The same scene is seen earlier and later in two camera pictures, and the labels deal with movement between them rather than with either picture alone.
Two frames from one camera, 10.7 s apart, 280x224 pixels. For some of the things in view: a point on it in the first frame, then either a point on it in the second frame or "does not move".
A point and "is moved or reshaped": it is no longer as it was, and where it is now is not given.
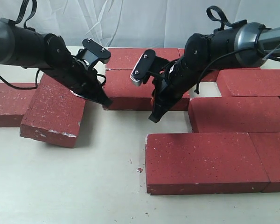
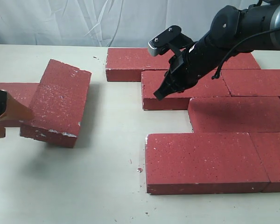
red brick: [53, 114] does not move
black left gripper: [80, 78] to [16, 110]
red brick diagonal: [122, 93] is moved or reshaped
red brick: [273, 149] does not move
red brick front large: [184, 163] does not move
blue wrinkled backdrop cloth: [139, 23] does not move
